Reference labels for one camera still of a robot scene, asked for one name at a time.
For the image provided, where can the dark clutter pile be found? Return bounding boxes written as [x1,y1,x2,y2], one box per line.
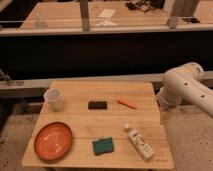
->
[125,0,154,13]

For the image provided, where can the white paper sheet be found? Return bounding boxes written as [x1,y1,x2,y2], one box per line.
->
[99,9,115,19]

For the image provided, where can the green sponge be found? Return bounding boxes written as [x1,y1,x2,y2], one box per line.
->
[92,137,114,156]

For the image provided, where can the grey metal bracket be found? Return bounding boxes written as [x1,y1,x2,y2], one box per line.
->
[167,16,179,29]

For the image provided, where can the metal clamp at left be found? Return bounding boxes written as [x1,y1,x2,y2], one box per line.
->
[0,69,24,86]

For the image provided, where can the white plastic cup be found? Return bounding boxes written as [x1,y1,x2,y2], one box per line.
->
[44,89,62,111]

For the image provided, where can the white lotion bottle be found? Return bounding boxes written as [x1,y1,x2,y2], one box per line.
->
[124,124,154,161]

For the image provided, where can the grey metal post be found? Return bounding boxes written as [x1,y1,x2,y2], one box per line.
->
[79,0,90,31]

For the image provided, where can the orange marker pen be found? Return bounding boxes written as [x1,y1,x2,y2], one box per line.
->
[117,98,137,109]

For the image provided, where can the black rectangular block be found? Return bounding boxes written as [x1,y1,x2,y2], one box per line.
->
[88,101,107,109]

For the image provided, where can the orange ceramic bowl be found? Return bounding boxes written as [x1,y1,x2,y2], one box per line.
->
[34,122,73,161]

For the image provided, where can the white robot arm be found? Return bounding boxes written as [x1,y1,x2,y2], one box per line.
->
[156,62,213,118]

